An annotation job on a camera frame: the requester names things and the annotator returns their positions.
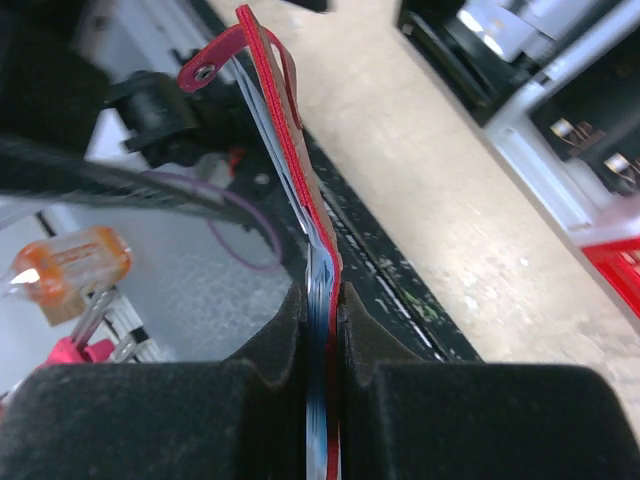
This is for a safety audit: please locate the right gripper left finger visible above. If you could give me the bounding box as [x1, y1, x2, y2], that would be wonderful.
[1, 285, 307, 479]

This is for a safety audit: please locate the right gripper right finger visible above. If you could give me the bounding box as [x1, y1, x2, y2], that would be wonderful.
[338, 285, 639, 479]

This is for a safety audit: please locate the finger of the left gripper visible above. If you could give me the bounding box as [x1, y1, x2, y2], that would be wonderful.
[1, 135, 240, 220]

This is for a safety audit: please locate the red leather card holder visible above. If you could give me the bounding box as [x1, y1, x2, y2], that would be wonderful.
[178, 4, 343, 479]

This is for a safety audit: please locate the red plastic bin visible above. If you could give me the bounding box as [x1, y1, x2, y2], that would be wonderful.
[579, 215, 639, 317]

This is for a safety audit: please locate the black cards pile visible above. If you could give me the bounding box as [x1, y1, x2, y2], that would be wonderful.
[550, 115, 639, 197]

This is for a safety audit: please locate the silver cards pile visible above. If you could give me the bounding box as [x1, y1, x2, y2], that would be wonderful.
[456, 0, 595, 63]

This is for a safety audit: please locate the orange translucent connector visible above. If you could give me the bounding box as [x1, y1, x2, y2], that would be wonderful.
[1, 226, 133, 326]

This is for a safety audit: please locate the white plastic bin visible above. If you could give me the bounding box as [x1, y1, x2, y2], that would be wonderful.
[485, 1, 639, 245]

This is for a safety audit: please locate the black plastic bin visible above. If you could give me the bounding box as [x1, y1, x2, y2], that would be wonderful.
[396, 0, 541, 126]

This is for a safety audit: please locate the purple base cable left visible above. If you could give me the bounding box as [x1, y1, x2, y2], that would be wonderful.
[144, 172, 285, 272]

